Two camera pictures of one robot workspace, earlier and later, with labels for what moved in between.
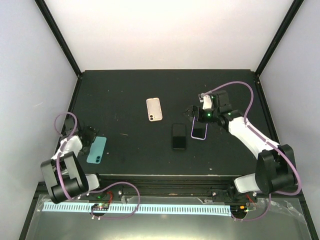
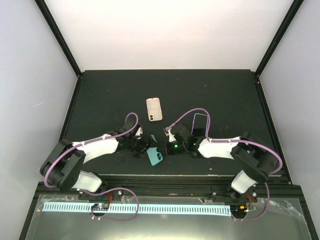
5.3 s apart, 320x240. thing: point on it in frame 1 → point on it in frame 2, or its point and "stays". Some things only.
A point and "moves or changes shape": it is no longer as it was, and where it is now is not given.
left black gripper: x=92 y=133 → x=146 y=143
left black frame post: x=44 y=8 stays
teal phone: x=96 y=150 moves or changes shape
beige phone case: x=154 y=112 stays
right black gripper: x=192 y=109 → x=165 y=144
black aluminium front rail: x=183 y=188 stays
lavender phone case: x=192 y=131 stays
